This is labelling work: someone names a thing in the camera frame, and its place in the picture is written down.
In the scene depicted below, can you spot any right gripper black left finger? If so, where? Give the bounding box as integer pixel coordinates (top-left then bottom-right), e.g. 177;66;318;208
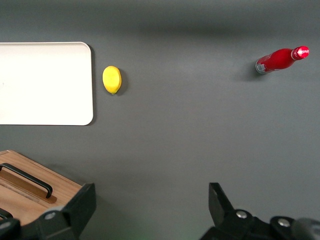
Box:
22;183;97;240

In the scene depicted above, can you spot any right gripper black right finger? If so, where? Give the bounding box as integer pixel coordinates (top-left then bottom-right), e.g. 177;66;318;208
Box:
199;182;271;240

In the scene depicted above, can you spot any wooden drawer cabinet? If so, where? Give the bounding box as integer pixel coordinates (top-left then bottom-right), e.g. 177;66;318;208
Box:
0;149;83;227

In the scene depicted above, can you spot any wooden drawer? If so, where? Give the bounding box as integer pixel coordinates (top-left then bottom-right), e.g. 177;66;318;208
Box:
0;152;81;226

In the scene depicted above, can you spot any beige rectangular tray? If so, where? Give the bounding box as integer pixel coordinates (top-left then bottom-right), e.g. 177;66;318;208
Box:
0;41;94;126

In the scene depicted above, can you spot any yellow lemon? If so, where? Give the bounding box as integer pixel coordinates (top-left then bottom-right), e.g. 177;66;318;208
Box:
102;65;123;95

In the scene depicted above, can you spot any red drink bottle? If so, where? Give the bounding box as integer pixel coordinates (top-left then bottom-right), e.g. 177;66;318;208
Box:
255;45;310;75

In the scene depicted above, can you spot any black metal drawer handle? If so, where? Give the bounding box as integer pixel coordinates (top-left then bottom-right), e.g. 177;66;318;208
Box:
0;162;54;200

